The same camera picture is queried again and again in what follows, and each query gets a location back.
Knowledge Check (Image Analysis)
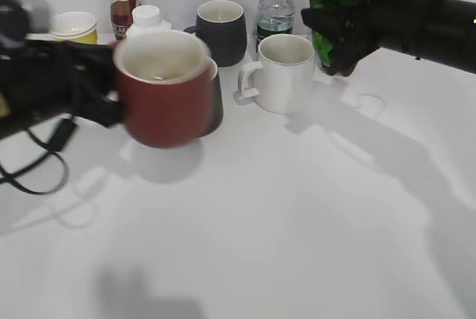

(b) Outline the black mug front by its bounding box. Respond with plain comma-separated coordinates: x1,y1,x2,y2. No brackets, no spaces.
202,62,224,137

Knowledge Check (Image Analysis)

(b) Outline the black mug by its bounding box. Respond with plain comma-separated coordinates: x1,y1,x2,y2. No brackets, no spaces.
202,62,224,137
184,0,248,67

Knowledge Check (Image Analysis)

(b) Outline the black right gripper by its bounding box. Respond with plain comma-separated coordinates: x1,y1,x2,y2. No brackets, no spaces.
300,0,454,76

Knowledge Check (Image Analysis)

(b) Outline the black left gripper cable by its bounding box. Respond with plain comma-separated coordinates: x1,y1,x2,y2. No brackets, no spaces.
0,116,79,196

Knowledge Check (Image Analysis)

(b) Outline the black mug rear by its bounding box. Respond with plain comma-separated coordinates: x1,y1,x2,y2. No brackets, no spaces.
184,0,248,67

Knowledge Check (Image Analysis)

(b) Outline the white ceramic mug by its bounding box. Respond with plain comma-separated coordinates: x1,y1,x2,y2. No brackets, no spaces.
237,34,315,115

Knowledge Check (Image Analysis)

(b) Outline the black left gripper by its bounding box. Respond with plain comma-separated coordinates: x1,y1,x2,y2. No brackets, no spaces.
1,39,124,139

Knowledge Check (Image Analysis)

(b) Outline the white yogurt drink bottle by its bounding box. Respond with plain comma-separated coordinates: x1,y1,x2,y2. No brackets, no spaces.
126,4,172,38

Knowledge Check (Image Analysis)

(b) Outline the clear water bottle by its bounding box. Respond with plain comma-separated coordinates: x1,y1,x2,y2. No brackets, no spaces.
255,0,295,51

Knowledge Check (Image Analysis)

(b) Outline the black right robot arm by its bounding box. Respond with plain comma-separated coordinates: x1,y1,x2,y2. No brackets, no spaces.
300,0,475,76

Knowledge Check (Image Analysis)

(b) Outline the dark red ceramic mug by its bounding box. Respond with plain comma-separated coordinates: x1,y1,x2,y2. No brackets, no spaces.
112,30,217,148

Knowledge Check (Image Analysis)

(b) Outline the cola bottle red label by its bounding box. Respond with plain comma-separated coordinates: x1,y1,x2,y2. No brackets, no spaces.
321,63,339,76

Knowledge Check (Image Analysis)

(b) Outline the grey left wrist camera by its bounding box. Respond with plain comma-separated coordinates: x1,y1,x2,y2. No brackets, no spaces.
1,0,51,48

